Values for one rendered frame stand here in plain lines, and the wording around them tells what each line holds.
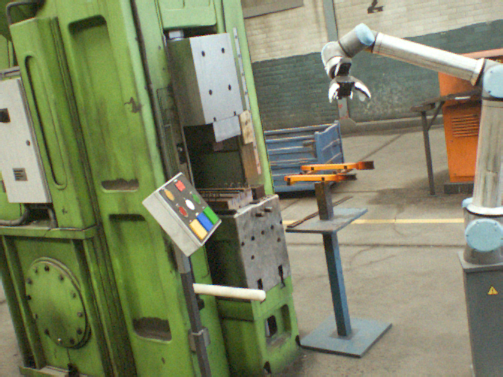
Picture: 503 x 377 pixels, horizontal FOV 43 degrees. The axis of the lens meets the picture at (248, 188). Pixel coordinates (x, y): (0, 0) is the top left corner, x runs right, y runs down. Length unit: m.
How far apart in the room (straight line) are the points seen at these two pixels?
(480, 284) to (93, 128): 1.92
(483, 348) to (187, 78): 1.81
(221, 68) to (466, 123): 3.61
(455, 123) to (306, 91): 5.38
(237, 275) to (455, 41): 7.72
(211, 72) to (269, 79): 8.63
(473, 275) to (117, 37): 1.87
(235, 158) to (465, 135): 3.31
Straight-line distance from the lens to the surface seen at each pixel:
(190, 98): 3.01
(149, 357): 3.40
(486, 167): 2.67
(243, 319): 3.24
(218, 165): 3.51
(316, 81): 11.22
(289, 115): 11.57
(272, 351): 3.37
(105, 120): 3.14
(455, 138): 6.35
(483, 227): 2.69
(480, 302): 2.98
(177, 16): 3.13
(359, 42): 2.63
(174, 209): 2.50
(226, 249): 3.17
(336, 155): 7.29
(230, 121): 3.11
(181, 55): 3.00
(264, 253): 3.22
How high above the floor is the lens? 1.65
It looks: 12 degrees down
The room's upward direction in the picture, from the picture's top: 10 degrees counter-clockwise
